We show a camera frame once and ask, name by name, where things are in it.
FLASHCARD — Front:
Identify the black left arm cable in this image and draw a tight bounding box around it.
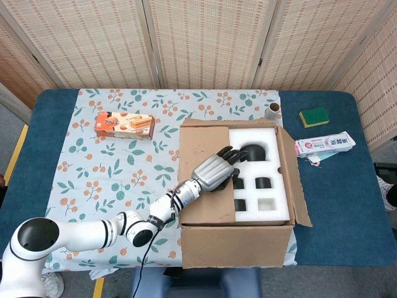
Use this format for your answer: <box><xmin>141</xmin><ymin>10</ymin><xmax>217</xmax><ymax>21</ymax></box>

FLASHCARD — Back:
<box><xmin>132</xmin><ymin>197</ymin><xmax>178</xmax><ymax>298</ymax></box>

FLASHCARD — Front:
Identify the orange biscuit box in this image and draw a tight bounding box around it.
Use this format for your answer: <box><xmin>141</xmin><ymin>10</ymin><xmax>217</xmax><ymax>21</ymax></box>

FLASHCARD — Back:
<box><xmin>94</xmin><ymin>111</ymin><xmax>156</xmax><ymax>141</ymax></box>

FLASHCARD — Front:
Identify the white pink toothpaste box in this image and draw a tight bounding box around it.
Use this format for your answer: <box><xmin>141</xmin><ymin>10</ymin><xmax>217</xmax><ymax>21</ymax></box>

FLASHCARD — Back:
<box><xmin>294</xmin><ymin>130</ymin><xmax>357</xmax><ymax>158</ymax></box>

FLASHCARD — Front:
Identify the floral print tablecloth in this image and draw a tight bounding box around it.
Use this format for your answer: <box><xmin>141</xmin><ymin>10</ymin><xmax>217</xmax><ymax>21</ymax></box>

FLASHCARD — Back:
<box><xmin>27</xmin><ymin>88</ymin><xmax>298</xmax><ymax>281</ymax></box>

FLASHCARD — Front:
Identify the green yellow sponge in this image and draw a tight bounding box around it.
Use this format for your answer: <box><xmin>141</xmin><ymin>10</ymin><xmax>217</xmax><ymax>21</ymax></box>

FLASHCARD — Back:
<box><xmin>298</xmin><ymin>107</ymin><xmax>330</xmax><ymax>129</ymax></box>

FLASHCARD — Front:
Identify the white foam insert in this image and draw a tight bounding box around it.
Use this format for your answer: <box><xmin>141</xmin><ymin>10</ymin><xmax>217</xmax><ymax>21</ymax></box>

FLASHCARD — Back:
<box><xmin>228</xmin><ymin>127</ymin><xmax>291</xmax><ymax>226</ymax></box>

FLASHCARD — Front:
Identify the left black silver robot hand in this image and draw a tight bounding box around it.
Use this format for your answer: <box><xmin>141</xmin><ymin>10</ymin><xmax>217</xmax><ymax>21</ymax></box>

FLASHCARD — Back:
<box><xmin>192</xmin><ymin>145</ymin><xmax>249</xmax><ymax>192</ymax></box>

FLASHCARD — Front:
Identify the red brown cardboard box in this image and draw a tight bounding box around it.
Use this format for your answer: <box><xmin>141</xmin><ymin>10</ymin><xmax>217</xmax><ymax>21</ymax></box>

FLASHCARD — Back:
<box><xmin>178</xmin><ymin>117</ymin><xmax>313</xmax><ymax>269</ymax></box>

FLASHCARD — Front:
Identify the blue padded seat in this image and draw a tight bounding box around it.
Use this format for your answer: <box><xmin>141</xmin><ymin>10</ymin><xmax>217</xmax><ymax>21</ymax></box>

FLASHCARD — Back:
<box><xmin>129</xmin><ymin>267</ymin><xmax>263</xmax><ymax>298</ymax></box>

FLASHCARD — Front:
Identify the cardboard paper tube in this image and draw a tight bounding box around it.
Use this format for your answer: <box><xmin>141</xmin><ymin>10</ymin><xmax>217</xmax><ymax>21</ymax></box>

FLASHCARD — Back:
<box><xmin>263</xmin><ymin>102</ymin><xmax>281</xmax><ymax>121</ymax></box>

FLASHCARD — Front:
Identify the white sneaker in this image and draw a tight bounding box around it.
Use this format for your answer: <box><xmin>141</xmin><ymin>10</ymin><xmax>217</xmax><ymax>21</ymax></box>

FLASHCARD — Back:
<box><xmin>40</xmin><ymin>271</ymin><xmax>65</xmax><ymax>298</ymax></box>
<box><xmin>377</xmin><ymin>174</ymin><xmax>397</xmax><ymax>212</ymax></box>

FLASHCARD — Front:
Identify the bamboo folding screen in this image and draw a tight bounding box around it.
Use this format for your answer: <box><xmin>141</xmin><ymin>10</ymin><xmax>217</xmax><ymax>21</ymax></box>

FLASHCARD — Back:
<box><xmin>0</xmin><ymin>0</ymin><xmax>397</xmax><ymax>155</ymax></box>

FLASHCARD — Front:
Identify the large black domed part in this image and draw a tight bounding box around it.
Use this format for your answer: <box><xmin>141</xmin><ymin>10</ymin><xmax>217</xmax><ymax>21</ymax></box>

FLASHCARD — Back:
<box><xmin>238</xmin><ymin>143</ymin><xmax>267</xmax><ymax>163</ymax></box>

